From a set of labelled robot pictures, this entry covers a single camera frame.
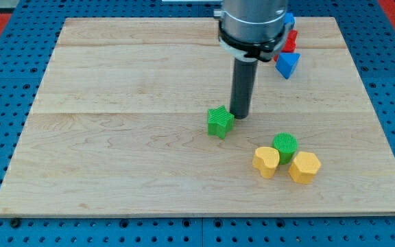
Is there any green star block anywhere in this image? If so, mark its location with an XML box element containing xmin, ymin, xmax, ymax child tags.
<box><xmin>207</xmin><ymin>105</ymin><xmax>235</xmax><ymax>139</ymax></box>

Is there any yellow hexagon block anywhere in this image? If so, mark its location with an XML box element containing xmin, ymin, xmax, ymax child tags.
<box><xmin>289</xmin><ymin>152</ymin><xmax>322</xmax><ymax>185</ymax></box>

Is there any blue triangle block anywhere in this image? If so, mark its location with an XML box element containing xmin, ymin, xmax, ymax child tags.
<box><xmin>276</xmin><ymin>53</ymin><xmax>301</xmax><ymax>79</ymax></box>

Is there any yellow heart block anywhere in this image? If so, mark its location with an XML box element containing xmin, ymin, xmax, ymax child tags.
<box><xmin>252</xmin><ymin>147</ymin><xmax>280</xmax><ymax>179</ymax></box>

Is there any wooden board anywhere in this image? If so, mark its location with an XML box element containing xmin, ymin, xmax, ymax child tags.
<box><xmin>0</xmin><ymin>17</ymin><xmax>395</xmax><ymax>218</ymax></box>

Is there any red block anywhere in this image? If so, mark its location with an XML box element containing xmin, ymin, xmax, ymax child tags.
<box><xmin>280</xmin><ymin>30</ymin><xmax>298</xmax><ymax>53</ymax></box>

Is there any green cylinder block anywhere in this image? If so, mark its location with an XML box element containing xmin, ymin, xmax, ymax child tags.
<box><xmin>272</xmin><ymin>132</ymin><xmax>298</xmax><ymax>165</ymax></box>

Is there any blue block behind arm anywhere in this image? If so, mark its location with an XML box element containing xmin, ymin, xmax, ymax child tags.
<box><xmin>284</xmin><ymin>12</ymin><xmax>296</xmax><ymax>30</ymax></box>

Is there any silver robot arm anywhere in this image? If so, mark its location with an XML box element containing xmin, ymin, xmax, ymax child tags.
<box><xmin>213</xmin><ymin>0</ymin><xmax>294</xmax><ymax>119</ymax></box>

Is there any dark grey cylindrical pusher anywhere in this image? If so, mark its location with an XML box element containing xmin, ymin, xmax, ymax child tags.
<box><xmin>230</xmin><ymin>59</ymin><xmax>258</xmax><ymax>119</ymax></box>

